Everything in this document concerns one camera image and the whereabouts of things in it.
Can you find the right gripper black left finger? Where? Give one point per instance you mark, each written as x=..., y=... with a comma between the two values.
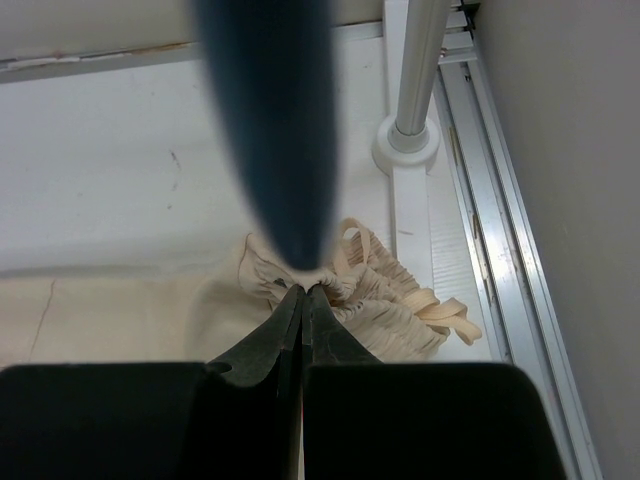
x=235, y=417

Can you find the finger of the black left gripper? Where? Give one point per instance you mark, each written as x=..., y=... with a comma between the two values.
x=271, y=72

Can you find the white clothes rack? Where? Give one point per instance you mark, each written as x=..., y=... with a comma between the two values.
x=427, y=230

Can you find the beige trousers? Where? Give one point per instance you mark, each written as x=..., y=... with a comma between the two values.
x=199, y=316

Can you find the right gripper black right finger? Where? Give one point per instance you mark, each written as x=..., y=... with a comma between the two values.
x=364, y=419

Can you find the aluminium table edge rail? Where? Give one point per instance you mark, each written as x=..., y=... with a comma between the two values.
x=520, y=319

